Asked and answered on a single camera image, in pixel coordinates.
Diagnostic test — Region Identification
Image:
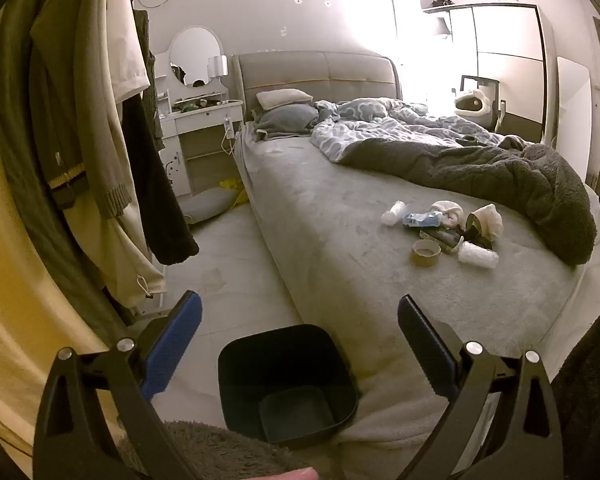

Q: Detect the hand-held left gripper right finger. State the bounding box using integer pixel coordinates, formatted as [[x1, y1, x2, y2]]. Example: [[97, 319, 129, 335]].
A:
[[397, 294, 565, 480]]

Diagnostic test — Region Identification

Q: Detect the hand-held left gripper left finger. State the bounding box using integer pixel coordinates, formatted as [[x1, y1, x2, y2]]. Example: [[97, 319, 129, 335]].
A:
[[32, 290, 203, 480]]

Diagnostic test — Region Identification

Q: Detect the black plastic bin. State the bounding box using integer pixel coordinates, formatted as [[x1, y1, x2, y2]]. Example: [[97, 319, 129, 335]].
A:
[[217, 324, 359, 447]]

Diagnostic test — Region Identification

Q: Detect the black packet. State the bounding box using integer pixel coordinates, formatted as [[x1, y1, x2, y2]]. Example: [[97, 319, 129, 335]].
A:
[[420, 227, 464, 254]]

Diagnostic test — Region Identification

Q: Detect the blue tissue pack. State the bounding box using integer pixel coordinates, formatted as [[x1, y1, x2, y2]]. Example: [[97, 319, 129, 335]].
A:
[[402, 211, 444, 230]]

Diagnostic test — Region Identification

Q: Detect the white towel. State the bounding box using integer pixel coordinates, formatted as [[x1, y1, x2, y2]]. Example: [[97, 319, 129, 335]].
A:
[[430, 200, 465, 229]]

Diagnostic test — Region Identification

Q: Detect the person's right forearm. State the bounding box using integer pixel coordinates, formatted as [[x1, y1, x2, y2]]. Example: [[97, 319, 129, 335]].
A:
[[550, 300, 600, 480]]

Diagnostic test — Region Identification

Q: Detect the person's left hand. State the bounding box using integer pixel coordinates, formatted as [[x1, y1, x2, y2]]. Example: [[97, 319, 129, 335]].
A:
[[272, 466, 318, 480]]

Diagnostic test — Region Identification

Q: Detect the brown tape roll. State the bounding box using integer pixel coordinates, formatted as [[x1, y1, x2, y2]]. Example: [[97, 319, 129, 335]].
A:
[[411, 239, 442, 267]]

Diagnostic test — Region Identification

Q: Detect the clear plastic bag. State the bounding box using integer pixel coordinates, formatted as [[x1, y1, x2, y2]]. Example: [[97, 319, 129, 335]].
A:
[[457, 242, 500, 270]]

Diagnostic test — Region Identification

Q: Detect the person's grey fleece robe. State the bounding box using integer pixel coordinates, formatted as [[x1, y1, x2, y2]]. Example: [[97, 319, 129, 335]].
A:
[[114, 419, 308, 480]]

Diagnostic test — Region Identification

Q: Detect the dark brown paper wrapper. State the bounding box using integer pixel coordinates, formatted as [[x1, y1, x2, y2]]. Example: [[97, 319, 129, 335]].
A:
[[464, 212, 494, 250]]

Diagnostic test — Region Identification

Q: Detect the clear bubble wrap roll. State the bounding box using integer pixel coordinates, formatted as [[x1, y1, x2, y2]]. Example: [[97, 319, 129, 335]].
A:
[[381, 200, 409, 226]]

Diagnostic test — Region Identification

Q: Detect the white crumpled cloth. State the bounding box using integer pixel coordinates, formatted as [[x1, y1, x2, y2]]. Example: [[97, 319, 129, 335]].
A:
[[472, 204, 504, 241]]

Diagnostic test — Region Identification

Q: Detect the grey floor cushion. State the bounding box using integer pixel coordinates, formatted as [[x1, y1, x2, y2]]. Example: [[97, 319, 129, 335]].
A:
[[180, 187, 241, 224]]

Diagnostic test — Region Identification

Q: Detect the bed with grey sheet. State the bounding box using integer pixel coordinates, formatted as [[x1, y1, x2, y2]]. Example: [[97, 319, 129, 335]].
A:
[[232, 125, 600, 480]]

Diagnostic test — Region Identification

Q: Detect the black hanging garment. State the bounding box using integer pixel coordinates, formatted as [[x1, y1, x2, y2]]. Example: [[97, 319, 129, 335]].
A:
[[121, 91, 200, 266]]

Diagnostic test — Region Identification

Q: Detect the yellow bag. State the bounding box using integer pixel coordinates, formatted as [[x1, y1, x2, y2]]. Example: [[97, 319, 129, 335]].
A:
[[217, 177, 249, 209]]

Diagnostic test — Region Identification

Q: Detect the cream curtain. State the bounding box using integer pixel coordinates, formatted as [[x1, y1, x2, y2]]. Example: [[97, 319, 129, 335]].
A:
[[0, 10, 146, 461]]

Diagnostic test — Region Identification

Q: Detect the dark grey fleece blanket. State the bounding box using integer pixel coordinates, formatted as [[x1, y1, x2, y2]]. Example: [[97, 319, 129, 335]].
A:
[[340, 137, 598, 267]]

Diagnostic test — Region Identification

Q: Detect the taupe knit sweater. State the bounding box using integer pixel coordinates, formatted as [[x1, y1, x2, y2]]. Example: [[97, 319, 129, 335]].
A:
[[77, 0, 134, 219]]

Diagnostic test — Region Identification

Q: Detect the blue patterned duvet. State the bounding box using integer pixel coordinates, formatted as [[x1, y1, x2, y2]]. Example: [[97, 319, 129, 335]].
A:
[[310, 97, 536, 163]]

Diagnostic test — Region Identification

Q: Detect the white vanity table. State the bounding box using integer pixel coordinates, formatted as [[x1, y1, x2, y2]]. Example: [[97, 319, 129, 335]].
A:
[[157, 99, 244, 197]]

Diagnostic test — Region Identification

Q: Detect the clutter on vanity table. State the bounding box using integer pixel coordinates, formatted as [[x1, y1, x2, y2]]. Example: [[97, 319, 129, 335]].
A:
[[174, 99, 231, 112]]

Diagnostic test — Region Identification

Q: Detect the grey pillow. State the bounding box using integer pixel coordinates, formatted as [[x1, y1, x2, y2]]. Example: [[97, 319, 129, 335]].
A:
[[253, 105, 321, 140]]

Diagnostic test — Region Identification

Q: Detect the olive jacket with striped hem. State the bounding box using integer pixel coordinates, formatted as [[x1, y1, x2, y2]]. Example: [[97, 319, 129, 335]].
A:
[[0, 0, 131, 321]]

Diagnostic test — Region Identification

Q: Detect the beige pillow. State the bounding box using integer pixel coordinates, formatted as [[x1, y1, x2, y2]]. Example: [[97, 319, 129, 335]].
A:
[[256, 89, 314, 110]]

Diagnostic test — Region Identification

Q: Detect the white panel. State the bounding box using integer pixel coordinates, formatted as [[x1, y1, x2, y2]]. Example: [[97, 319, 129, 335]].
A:
[[555, 55, 594, 162]]

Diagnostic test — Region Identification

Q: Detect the silver table lamp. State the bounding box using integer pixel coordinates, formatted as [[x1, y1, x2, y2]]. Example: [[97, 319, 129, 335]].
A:
[[208, 55, 229, 97]]

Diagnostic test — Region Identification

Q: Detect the dark green knit garment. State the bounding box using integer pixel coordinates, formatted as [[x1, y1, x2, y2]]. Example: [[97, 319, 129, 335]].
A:
[[134, 9, 167, 152]]

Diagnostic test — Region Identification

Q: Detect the grey upholstered headboard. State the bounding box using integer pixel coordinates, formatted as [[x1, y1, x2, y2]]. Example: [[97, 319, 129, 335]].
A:
[[231, 51, 402, 111]]

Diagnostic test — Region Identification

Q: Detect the oval vanity mirror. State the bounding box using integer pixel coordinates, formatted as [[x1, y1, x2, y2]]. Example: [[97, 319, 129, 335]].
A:
[[169, 27, 224, 87]]

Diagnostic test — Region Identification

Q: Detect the white t-shirt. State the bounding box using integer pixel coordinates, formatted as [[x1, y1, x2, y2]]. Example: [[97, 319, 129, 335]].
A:
[[102, 0, 151, 104]]

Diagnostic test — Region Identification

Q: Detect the white charger with cable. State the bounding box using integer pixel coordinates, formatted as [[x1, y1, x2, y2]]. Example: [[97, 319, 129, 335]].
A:
[[222, 117, 237, 156]]

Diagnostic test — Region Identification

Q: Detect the black metal frame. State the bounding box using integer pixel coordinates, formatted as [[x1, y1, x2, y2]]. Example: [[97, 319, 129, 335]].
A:
[[460, 74, 502, 123]]

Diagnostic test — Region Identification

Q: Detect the white wardrobe with black frame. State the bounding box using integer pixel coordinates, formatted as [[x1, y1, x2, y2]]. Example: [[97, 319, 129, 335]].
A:
[[422, 4, 555, 143]]

